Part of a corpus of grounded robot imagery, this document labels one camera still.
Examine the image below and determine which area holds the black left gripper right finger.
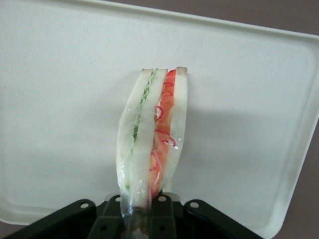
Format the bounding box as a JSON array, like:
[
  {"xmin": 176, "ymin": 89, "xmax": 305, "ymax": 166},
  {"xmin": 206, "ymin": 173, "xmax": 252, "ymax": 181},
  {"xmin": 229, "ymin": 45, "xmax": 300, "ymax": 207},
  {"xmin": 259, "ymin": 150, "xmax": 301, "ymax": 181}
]
[{"xmin": 149, "ymin": 192, "xmax": 264, "ymax": 239}]

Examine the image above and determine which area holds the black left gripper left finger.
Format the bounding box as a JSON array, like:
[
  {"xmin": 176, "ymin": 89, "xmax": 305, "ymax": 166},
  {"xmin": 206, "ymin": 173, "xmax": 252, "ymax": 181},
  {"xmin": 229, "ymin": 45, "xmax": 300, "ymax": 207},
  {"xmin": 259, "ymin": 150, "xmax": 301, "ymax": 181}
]
[{"xmin": 0, "ymin": 195, "xmax": 124, "ymax": 239}]

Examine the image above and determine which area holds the triangle sandwich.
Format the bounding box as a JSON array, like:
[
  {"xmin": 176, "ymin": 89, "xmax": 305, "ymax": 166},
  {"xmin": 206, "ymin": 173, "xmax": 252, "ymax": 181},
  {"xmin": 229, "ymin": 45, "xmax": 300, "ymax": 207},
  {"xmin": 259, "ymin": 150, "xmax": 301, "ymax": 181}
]
[{"xmin": 116, "ymin": 66, "xmax": 188, "ymax": 239}]

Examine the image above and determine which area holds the cream plastic tray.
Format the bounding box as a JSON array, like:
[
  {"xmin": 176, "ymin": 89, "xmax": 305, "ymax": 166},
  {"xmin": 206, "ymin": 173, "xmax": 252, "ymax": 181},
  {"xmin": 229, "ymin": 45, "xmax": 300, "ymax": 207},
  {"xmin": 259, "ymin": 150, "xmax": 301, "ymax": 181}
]
[{"xmin": 0, "ymin": 0, "xmax": 319, "ymax": 239}]

